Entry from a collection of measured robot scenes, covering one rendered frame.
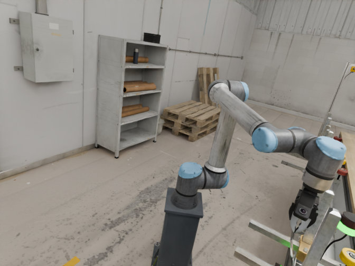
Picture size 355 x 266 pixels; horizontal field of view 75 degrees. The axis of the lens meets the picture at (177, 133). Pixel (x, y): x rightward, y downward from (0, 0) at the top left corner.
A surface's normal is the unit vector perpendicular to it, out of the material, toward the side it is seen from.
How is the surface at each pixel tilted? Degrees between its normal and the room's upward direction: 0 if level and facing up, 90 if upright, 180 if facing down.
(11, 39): 90
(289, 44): 90
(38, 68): 90
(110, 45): 90
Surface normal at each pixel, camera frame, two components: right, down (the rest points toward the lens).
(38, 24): 0.83, 0.32
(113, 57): -0.53, 0.22
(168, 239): -0.04, 0.36
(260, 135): -0.93, 0.00
